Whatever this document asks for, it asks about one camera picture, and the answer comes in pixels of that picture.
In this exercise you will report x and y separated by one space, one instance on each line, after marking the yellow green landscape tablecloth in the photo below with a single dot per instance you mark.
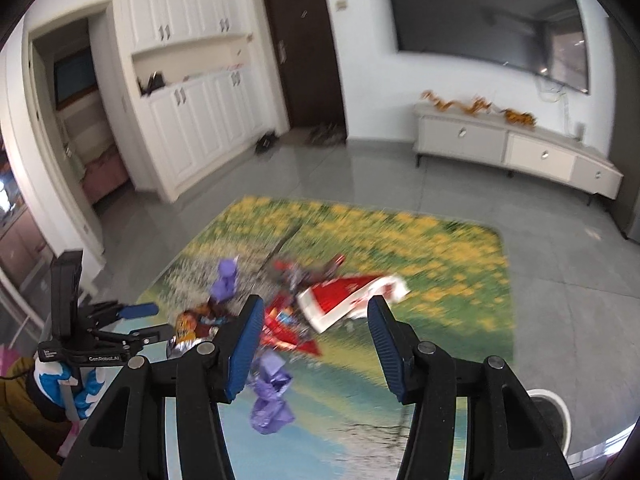
450 260

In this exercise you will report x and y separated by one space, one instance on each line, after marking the white and grey tv cabinet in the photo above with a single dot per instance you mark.
500 142

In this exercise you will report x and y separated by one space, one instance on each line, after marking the pair of dark shoes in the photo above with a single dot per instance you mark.
265 142

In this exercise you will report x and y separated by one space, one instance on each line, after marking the red snack wrapper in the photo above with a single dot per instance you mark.
285 335

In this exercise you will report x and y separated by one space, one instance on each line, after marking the red and white carton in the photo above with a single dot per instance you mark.
340 305

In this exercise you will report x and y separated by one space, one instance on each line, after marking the short orange dragon figure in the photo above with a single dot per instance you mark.
520 117

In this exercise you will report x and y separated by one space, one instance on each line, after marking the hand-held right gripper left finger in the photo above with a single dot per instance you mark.
244 347

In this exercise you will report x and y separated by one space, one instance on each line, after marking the wall switch panel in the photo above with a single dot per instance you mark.
342 4

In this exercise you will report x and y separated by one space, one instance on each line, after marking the small purple wrapper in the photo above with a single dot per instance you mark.
225 282

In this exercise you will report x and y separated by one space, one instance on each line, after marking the orange and brown snack packet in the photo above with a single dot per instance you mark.
189 325

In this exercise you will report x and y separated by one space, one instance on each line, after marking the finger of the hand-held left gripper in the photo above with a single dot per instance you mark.
140 310
150 334

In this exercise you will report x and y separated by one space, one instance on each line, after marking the pink bed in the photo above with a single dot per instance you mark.
105 175

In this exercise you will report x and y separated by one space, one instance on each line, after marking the person's left forearm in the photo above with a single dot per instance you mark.
20 410

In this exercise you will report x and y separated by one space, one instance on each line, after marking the dark bag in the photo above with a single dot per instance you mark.
152 85

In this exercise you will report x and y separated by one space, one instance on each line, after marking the thin dark stick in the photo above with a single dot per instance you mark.
280 247

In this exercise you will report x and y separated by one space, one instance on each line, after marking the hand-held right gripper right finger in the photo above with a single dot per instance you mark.
391 350

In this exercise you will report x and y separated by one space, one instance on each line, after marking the long orange dragon figure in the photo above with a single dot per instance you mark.
460 104

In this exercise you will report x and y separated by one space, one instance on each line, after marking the wall-mounted television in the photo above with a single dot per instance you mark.
480 15

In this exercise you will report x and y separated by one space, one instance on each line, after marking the dark wrapper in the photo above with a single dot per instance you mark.
300 272

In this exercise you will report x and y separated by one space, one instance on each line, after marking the dark brown door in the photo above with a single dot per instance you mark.
305 55

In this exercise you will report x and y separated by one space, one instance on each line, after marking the white wall cabinet unit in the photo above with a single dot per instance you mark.
195 110

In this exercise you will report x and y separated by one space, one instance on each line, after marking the small grey device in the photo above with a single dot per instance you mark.
580 131

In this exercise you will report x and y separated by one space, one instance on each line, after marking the white round trash bin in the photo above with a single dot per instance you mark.
552 420

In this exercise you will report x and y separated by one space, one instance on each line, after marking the grey refrigerator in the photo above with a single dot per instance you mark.
631 215

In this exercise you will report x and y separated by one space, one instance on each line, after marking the person's left hand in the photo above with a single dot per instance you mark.
92 391

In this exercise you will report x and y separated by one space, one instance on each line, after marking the shoes on doormat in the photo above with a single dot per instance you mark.
325 134

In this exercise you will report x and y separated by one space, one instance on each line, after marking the large purple wrapper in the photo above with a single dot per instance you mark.
270 400

